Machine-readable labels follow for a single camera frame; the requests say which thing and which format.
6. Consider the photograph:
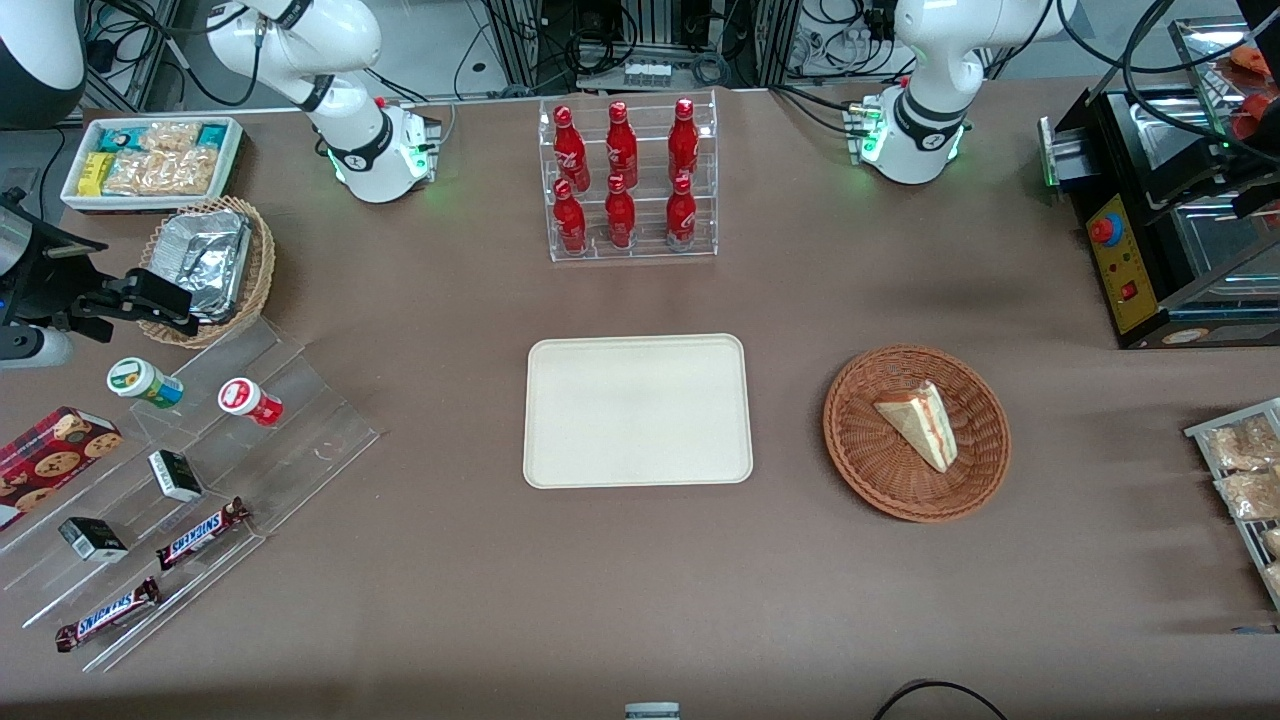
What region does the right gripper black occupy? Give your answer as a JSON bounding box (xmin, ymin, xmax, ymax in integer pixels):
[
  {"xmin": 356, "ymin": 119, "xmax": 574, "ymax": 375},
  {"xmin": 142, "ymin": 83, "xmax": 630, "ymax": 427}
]
[{"xmin": 0, "ymin": 190, "xmax": 198, "ymax": 344}]

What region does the triangular sandwich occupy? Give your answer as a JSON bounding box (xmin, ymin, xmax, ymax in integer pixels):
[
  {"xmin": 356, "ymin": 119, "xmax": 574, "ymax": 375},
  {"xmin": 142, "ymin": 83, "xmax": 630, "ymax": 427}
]
[{"xmin": 873, "ymin": 380, "xmax": 960, "ymax": 474}]

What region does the light tan wicker basket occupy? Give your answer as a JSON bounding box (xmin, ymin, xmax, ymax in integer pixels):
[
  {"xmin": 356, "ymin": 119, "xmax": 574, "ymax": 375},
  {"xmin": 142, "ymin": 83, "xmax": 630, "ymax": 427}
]
[{"xmin": 137, "ymin": 195, "xmax": 277, "ymax": 350}]

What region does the cream rectangular tray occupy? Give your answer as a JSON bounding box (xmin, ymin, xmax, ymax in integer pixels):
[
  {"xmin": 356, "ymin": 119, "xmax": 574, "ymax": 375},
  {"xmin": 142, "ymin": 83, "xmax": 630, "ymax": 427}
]
[{"xmin": 523, "ymin": 334, "xmax": 754, "ymax": 490}]

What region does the brown round wicker basket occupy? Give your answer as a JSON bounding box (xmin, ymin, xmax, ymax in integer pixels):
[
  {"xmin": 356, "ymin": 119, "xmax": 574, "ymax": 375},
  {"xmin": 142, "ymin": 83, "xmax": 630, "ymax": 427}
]
[{"xmin": 823, "ymin": 345, "xmax": 1012, "ymax": 524}]

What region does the green lidded cup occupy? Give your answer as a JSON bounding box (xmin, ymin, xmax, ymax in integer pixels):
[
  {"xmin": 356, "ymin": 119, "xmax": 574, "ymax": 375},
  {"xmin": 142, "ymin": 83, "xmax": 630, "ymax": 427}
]
[{"xmin": 106, "ymin": 357, "xmax": 185, "ymax": 410}]

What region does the aluminium foil container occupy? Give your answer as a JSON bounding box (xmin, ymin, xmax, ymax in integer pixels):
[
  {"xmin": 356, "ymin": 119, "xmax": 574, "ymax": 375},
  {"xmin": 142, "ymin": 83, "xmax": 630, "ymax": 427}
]
[{"xmin": 149, "ymin": 209, "xmax": 253, "ymax": 324}]

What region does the clear cracker bag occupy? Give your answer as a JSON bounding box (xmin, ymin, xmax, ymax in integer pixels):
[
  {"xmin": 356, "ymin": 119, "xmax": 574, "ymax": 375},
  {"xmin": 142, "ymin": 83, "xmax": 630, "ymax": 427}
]
[
  {"xmin": 140, "ymin": 121, "xmax": 203, "ymax": 154},
  {"xmin": 103, "ymin": 146, "xmax": 220, "ymax": 197}
]

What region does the red lidded cup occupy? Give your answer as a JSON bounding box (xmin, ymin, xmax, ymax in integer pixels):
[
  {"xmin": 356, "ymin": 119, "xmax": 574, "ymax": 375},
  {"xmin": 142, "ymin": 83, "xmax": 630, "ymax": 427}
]
[{"xmin": 217, "ymin": 377, "xmax": 284, "ymax": 428}]

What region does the red cookie box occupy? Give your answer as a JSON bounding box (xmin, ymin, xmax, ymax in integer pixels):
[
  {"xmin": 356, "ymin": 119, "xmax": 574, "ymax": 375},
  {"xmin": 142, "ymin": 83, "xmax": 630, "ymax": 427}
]
[{"xmin": 0, "ymin": 406, "xmax": 124, "ymax": 531}]

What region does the small black box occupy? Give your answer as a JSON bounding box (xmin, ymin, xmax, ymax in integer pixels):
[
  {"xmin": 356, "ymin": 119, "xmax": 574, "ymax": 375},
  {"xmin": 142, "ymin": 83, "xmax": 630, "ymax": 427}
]
[
  {"xmin": 147, "ymin": 449, "xmax": 205, "ymax": 504},
  {"xmin": 57, "ymin": 516, "xmax": 130, "ymax": 564}
]

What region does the white plastic snack bin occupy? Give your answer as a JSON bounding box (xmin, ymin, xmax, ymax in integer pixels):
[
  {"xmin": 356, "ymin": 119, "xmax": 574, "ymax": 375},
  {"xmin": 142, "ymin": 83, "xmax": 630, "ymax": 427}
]
[{"xmin": 60, "ymin": 115, "xmax": 245, "ymax": 214}]

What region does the clear acrylic step display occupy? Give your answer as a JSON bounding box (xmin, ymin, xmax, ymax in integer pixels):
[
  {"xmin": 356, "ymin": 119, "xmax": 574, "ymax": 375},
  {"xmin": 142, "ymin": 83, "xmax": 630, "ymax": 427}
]
[{"xmin": 0, "ymin": 317, "xmax": 382, "ymax": 674}]

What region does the brown Snickers bar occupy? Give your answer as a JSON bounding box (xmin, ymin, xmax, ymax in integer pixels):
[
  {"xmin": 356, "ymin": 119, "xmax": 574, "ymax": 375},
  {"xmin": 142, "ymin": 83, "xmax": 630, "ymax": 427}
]
[
  {"xmin": 54, "ymin": 577, "xmax": 162, "ymax": 654},
  {"xmin": 154, "ymin": 496, "xmax": 252, "ymax": 572}
]

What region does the red cola bottle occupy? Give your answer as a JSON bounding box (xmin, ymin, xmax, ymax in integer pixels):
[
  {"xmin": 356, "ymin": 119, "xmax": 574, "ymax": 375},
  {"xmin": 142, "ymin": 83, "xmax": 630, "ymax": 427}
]
[
  {"xmin": 665, "ymin": 174, "xmax": 699, "ymax": 249},
  {"xmin": 552, "ymin": 105, "xmax": 592, "ymax": 193},
  {"xmin": 552, "ymin": 179, "xmax": 589, "ymax": 255},
  {"xmin": 604, "ymin": 101, "xmax": 640, "ymax": 189},
  {"xmin": 603, "ymin": 174, "xmax": 638, "ymax": 250},
  {"xmin": 667, "ymin": 97, "xmax": 701, "ymax": 184}
]

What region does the clear acrylic bottle rack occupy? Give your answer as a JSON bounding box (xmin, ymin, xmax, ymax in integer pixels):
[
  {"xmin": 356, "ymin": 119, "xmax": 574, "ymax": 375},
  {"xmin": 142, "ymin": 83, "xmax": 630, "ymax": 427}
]
[{"xmin": 537, "ymin": 89, "xmax": 720, "ymax": 264}]

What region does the metal equipment rack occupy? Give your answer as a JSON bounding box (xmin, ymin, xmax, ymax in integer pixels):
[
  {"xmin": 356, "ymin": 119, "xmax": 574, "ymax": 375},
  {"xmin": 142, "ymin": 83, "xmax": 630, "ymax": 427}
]
[{"xmin": 483, "ymin": 0, "xmax": 803, "ymax": 93}]

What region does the black machine with yellow panel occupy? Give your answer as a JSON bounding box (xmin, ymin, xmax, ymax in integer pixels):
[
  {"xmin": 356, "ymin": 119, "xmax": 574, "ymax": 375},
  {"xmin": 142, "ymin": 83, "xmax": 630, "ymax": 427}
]
[{"xmin": 1038, "ymin": 15, "xmax": 1280, "ymax": 350}]

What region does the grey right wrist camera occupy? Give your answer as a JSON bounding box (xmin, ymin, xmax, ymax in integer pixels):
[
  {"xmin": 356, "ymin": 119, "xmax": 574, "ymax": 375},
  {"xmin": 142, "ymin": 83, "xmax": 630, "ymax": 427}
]
[{"xmin": 0, "ymin": 325, "xmax": 77, "ymax": 370}]

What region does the black table-edge cable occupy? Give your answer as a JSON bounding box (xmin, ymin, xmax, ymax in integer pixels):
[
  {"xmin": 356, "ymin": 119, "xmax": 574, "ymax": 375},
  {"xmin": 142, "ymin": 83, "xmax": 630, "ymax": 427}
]
[{"xmin": 871, "ymin": 679, "xmax": 1012, "ymax": 720}]

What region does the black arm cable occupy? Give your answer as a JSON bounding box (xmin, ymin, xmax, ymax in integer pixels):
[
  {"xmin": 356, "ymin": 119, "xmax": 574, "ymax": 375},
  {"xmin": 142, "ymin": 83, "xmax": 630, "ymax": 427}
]
[{"xmin": 1058, "ymin": 0, "xmax": 1280, "ymax": 167}]

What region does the grey wire tray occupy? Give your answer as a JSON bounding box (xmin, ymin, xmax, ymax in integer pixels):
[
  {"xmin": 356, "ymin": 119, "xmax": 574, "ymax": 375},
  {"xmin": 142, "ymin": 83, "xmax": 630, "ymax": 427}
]
[{"xmin": 1184, "ymin": 397, "xmax": 1280, "ymax": 612}]

